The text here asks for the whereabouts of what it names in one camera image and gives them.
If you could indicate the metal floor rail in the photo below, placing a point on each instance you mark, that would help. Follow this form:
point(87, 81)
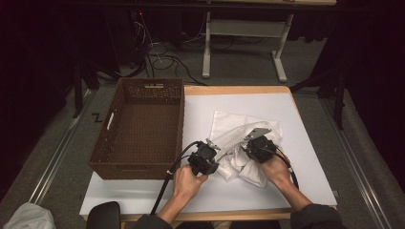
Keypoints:
point(353, 159)
point(57, 156)

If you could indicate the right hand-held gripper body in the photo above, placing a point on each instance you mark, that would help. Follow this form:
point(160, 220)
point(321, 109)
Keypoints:
point(264, 151)

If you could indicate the white table mat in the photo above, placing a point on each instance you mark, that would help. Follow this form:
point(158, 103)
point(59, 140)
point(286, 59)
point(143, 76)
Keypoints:
point(242, 197)

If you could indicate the white desk frame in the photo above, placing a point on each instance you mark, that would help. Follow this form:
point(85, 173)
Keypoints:
point(245, 28)

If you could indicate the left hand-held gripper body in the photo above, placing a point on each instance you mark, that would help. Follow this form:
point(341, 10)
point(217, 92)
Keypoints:
point(202, 154)

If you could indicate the brown woven basket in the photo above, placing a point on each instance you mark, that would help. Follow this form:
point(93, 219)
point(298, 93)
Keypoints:
point(143, 127)

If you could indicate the black chair back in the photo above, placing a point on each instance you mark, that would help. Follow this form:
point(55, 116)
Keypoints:
point(103, 216)

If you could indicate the white cloth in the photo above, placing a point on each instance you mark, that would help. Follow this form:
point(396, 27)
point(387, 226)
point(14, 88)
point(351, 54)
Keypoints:
point(229, 125)
point(30, 218)

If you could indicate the black stand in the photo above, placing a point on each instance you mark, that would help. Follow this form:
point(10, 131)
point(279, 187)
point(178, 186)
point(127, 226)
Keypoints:
point(78, 92)
point(340, 95)

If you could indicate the person's right hand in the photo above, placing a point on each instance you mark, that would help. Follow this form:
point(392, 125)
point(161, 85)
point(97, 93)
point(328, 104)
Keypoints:
point(277, 173)

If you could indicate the person's left hand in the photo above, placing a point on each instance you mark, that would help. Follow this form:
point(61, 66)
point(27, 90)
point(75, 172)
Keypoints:
point(187, 184)

